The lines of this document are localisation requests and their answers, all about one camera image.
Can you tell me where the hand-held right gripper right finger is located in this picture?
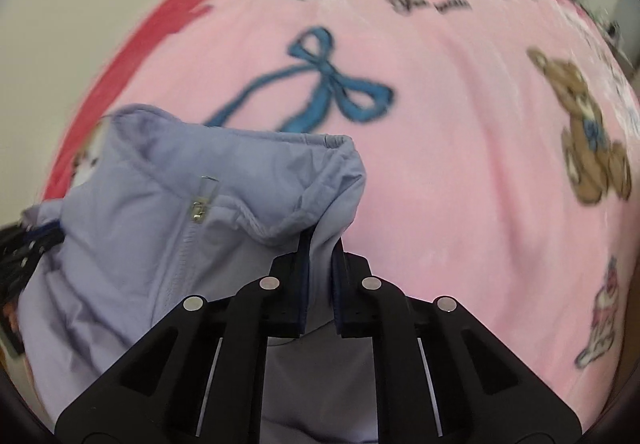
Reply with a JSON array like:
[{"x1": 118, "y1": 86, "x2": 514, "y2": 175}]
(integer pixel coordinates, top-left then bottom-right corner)
[{"x1": 331, "y1": 237, "x2": 583, "y2": 444}]

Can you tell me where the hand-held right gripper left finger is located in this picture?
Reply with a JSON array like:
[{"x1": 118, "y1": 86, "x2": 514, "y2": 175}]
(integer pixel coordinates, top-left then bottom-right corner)
[{"x1": 54, "y1": 230, "x2": 311, "y2": 444}]

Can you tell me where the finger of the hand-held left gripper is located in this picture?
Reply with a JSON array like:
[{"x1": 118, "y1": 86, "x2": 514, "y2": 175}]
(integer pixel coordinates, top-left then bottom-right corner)
[
  {"x1": 0, "y1": 226, "x2": 53, "y2": 282},
  {"x1": 22, "y1": 220, "x2": 66, "y2": 247}
]

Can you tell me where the pink printed blanket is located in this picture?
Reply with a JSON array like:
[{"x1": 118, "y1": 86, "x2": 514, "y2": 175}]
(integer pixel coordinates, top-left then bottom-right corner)
[{"x1": 37, "y1": 0, "x2": 640, "y2": 425}]

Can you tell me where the lavender zip jacket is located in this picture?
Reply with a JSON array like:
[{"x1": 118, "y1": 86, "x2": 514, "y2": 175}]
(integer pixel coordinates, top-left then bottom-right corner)
[{"x1": 15, "y1": 104, "x2": 381, "y2": 444}]

